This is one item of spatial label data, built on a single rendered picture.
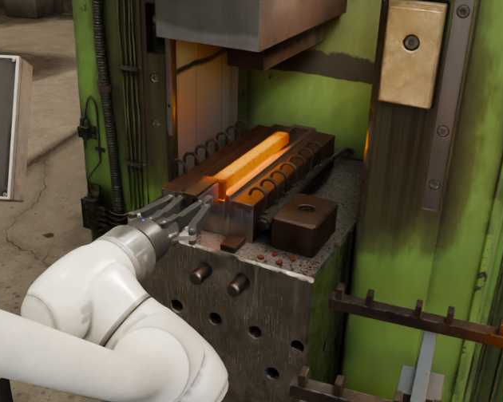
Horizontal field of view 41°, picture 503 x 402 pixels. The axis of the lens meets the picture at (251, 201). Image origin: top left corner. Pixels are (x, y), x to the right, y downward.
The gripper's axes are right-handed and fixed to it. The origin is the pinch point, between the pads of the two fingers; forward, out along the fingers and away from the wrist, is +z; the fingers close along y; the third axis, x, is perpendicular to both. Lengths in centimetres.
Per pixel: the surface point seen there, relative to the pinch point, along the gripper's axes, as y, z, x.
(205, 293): 1.1, -1.2, -19.7
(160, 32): -11.4, 5.8, 26.4
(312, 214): 17.5, 9.4, -3.7
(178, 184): -10.2, 8.2, -3.6
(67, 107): -261, 253, -106
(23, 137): -41.0, -0.1, 3.1
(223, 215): 1.4, 5.1, -6.0
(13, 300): -123, 60, -103
